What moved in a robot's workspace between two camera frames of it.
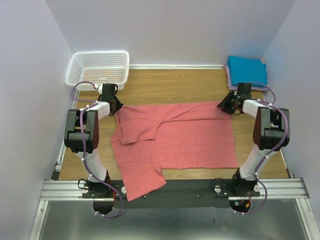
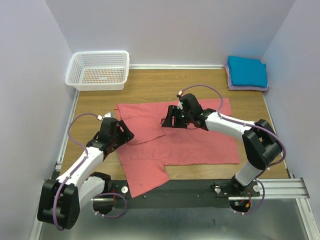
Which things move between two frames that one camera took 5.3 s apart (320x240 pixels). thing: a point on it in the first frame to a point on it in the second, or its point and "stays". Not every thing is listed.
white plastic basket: (110, 67) stays
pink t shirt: (147, 139) stays
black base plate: (176, 193) stays
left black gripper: (119, 105) to (126, 135)
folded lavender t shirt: (234, 87) stays
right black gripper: (224, 102) to (172, 111)
